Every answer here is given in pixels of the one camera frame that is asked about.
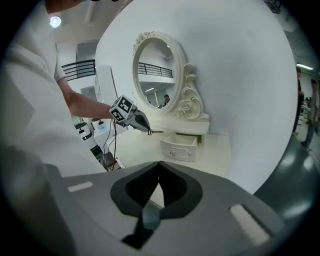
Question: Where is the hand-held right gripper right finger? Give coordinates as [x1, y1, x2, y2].
[149, 161, 286, 256]

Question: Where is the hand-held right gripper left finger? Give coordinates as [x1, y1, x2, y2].
[46, 161, 160, 241]

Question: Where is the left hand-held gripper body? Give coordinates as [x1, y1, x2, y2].
[109, 94, 139, 128]

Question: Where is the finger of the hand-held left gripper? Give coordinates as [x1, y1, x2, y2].
[136, 109, 152, 132]
[128, 115, 151, 133]

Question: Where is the white ornate dressing table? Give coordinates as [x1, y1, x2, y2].
[106, 31, 233, 181]

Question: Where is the small white drawer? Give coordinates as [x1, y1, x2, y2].
[159, 133, 199, 163]

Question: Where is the person's left forearm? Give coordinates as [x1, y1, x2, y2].
[56, 76, 114, 120]

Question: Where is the white and black robot part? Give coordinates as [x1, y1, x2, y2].
[74, 121, 106, 163]

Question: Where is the black railing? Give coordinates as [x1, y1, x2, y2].
[61, 59, 96, 82]

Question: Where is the person's white shirt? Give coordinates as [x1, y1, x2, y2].
[0, 0, 109, 176]

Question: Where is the round ceiling lamp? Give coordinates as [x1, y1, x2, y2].
[49, 15, 62, 28]

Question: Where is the black hanging cable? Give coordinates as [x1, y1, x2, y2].
[102, 118, 119, 171]

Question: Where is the oval mirror with white frame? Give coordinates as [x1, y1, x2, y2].
[131, 31, 211, 124]

